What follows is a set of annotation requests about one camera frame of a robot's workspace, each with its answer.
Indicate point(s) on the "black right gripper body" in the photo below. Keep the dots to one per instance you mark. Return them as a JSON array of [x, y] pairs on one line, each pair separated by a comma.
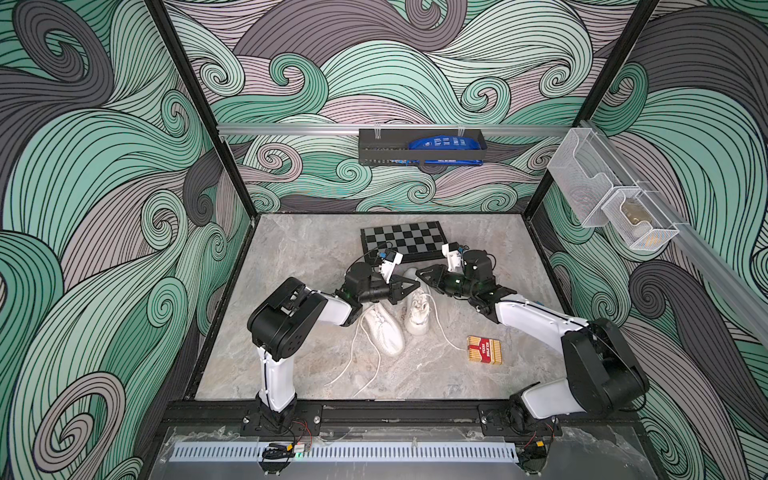
[[456, 282]]

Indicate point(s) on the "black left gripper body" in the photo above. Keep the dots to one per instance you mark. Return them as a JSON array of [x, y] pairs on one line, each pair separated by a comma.
[[378, 293]]

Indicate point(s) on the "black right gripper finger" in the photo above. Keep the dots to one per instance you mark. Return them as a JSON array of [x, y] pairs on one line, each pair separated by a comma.
[[429, 283], [433, 273]]

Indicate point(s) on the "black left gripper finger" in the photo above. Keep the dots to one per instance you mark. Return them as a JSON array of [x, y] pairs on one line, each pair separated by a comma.
[[403, 287], [399, 294]]

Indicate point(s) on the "white knit shoe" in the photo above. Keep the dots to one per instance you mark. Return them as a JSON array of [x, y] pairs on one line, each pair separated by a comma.
[[418, 311], [384, 331]]

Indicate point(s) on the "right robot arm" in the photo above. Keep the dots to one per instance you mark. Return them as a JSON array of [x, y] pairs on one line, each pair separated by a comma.
[[602, 374]]

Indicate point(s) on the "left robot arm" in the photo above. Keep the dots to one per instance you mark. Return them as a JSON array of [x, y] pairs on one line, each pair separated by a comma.
[[280, 325]]

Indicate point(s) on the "black grey chessboard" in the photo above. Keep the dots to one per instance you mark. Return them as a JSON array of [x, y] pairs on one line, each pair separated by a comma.
[[417, 242]]

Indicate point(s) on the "red yellow matchbox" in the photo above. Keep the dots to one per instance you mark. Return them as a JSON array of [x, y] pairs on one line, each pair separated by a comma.
[[484, 350]]

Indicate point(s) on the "blue oval object in tray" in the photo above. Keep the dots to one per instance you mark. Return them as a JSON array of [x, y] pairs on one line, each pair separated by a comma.
[[445, 143]]

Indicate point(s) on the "clear plastic bin large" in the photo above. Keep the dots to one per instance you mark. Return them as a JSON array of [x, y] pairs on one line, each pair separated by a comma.
[[580, 170]]

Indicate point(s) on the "clear plastic bin small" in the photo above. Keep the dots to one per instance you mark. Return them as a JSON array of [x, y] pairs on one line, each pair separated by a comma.
[[638, 220]]

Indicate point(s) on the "black wall tray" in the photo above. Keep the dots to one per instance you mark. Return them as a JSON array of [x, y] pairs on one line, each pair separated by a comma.
[[390, 148]]

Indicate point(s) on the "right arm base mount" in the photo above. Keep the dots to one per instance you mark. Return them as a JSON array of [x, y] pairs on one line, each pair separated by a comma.
[[508, 420]]

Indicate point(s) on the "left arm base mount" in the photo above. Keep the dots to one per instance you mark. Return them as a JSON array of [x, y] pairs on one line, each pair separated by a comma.
[[299, 418]]

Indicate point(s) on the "white slotted cable duct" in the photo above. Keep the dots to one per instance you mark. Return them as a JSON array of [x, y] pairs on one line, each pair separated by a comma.
[[400, 451]]

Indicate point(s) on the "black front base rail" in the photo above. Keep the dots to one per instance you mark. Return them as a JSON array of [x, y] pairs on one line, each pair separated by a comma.
[[369, 413]]

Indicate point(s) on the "aluminium rail back wall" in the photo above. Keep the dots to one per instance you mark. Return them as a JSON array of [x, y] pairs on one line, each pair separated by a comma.
[[341, 129]]

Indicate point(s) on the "aluminium rail wall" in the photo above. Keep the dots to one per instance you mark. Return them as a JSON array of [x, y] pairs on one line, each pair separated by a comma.
[[341, 129], [745, 303]]

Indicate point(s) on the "aluminium rail right wall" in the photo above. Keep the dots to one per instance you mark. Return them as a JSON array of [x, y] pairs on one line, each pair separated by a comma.
[[745, 303]]

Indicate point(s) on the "black corner frame post right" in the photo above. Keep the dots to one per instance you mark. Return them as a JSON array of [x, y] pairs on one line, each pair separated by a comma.
[[617, 57]]

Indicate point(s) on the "black corner frame post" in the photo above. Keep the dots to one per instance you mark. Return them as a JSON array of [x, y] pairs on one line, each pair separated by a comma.
[[617, 57], [174, 47]]

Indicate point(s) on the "black corner frame post left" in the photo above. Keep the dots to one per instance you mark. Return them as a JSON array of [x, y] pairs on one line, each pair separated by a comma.
[[174, 47]]

